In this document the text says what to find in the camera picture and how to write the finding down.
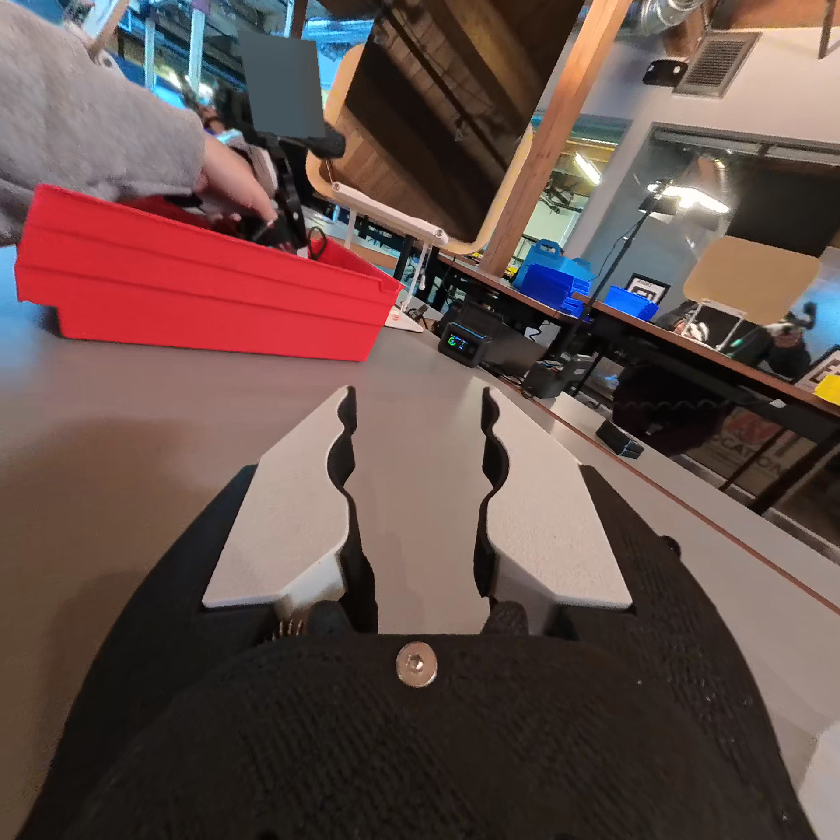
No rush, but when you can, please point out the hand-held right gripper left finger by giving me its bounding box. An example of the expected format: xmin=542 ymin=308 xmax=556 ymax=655
xmin=201 ymin=385 xmax=380 ymax=634

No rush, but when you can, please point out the wooden support post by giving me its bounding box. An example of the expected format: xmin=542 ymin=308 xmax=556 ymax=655
xmin=479 ymin=0 xmax=636 ymax=278

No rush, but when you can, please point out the silver ventilation duct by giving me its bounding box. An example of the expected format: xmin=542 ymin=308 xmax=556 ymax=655
xmin=620 ymin=0 xmax=716 ymax=35

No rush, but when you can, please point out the person's left hand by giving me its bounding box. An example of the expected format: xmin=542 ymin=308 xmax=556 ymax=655
xmin=196 ymin=134 xmax=280 ymax=224

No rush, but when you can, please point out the red plastic bin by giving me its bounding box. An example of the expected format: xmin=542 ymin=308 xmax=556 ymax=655
xmin=14 ymin=184 xmax=404 ymax=363

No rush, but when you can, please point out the black wall camera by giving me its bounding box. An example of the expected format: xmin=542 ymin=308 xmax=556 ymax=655
xmin=642 ymin=58 xmax=690 ymax=88

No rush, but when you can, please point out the printed tag board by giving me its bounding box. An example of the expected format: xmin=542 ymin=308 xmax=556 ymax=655
xmin=794 ymin=346 xmax=840 ymax=395

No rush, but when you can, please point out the dark chair back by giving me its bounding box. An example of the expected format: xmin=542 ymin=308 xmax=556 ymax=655
xmin=613 ymin=363 xmax=724 ymax=458

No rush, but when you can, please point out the tan board on acrylic stand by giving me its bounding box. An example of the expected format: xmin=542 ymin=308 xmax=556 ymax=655
xmin=682 ymin=235 xmax=823 ymax=352

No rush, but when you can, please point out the small black battery pack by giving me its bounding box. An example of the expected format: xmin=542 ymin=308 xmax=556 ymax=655
xmin=596 ymin=420 xmax=645 ymax=460

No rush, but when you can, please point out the printed banner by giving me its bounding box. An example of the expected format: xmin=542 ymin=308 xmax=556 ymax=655
xmin=688 ymin=407 xmax=796 ymax=481

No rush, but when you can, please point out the light blue container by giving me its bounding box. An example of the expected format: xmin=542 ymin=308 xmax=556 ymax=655
xmin=524 ymin=239 xmax=595 ymax=280

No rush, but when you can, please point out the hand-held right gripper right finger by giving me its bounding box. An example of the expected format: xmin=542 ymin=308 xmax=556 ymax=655
xmin=474 ymin=386 xmax=634 ymax=636

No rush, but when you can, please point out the brown desk with black legs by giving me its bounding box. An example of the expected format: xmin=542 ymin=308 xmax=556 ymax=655
xmin=436 ymin=252 xmax=585 ymax=329
xmin=571 ymin=292 xmax=840 ymax=519

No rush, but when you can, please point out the black light stand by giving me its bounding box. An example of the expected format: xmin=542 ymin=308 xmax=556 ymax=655
xmin=567 ymin=180 xmax=683 ymax=355

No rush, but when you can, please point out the person's left forearm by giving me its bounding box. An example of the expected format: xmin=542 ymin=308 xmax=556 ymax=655
xmin=0 ymin=0 xmax=207 ymax=247

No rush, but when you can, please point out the grey vent grille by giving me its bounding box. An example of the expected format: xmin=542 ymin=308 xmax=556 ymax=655
xmin=672 ymin=31 xmax=763 ymax=99

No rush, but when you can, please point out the framed printed tag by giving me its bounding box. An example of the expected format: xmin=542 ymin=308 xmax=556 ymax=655
xmin=623 ymin=272 xmax=672 ymax=307

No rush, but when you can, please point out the black battery charger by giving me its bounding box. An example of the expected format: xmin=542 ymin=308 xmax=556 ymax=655
xmin=524 ymin=354 xmax=593 ymax=399

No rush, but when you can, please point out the blue plastic bin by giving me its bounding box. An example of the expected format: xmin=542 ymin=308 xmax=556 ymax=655
xmin=514 ymin=262 xmax=593 ymax=311
xmin=602 ymin=285 xmax=660 ymax=322

